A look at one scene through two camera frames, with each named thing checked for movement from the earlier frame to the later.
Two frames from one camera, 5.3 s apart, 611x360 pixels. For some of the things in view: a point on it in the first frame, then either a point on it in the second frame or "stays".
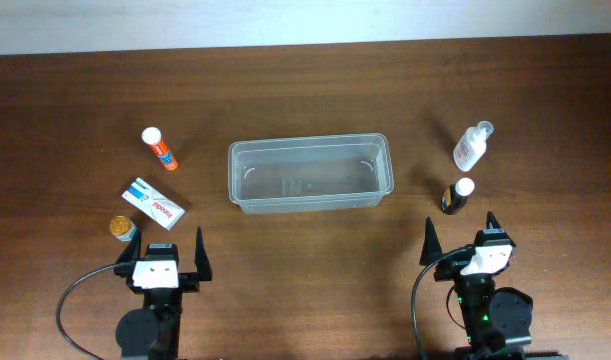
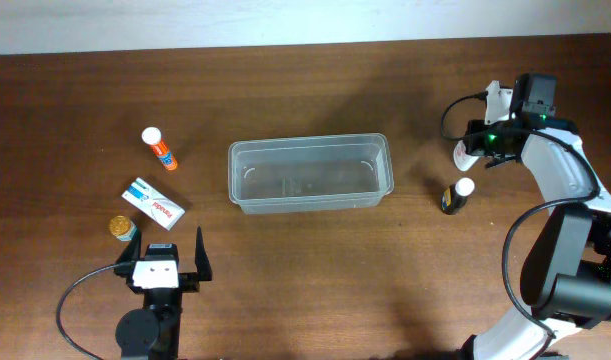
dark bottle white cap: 455,196 stays
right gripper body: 444,268 → 494,160
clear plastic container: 309,173 stays
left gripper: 191,280 stays
